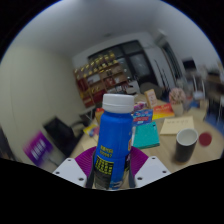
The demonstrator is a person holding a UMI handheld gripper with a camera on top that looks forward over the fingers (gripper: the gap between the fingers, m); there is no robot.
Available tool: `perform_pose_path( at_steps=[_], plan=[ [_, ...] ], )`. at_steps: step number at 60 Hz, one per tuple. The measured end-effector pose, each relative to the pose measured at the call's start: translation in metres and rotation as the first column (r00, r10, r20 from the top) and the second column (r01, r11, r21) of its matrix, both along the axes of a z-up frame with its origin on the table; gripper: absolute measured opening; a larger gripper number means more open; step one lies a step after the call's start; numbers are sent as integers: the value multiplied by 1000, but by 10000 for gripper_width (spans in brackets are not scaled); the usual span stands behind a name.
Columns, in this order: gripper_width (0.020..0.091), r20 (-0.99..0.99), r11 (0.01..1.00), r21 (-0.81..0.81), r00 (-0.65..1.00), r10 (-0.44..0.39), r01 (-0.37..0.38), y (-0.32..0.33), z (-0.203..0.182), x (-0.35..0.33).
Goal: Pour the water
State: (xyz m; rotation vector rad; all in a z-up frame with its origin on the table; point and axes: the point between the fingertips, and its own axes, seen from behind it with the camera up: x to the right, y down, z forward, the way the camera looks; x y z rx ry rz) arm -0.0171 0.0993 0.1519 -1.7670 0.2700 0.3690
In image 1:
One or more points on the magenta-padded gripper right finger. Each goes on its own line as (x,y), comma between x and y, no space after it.
(151,171)

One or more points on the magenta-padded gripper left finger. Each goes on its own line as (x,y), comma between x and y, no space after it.
(70,171)

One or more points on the blue drink bottle white cap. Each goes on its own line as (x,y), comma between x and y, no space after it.
(113,143)

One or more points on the teal notebook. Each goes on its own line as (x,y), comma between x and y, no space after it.
(146,135)

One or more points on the black office chair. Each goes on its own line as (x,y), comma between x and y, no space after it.
(61,135)

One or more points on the purple sign board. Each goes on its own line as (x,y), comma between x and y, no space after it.
(38,148)

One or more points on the black cup white inside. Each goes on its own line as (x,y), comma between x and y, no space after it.
(185,146)

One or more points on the large manila envelope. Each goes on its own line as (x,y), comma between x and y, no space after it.
(176,125)

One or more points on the blue printed booklet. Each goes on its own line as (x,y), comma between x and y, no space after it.
(143,116)

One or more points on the orange book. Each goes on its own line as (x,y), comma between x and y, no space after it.
(163,111)

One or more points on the small round white table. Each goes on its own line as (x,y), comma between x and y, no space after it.
(87,111)

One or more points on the pink patterned box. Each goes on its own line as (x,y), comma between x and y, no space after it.
(139,106)

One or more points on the standing orange white card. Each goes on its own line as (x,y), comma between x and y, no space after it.
(151,98)

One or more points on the pink flowers in white pot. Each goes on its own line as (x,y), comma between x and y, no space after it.
(177,98)

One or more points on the grey upholstered chair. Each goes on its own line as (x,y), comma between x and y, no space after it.
(150,89)

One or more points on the wooden shelf unit with trophies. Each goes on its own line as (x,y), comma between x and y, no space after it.
(100,80)

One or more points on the dark glass door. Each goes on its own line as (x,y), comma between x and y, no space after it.
(140,63)

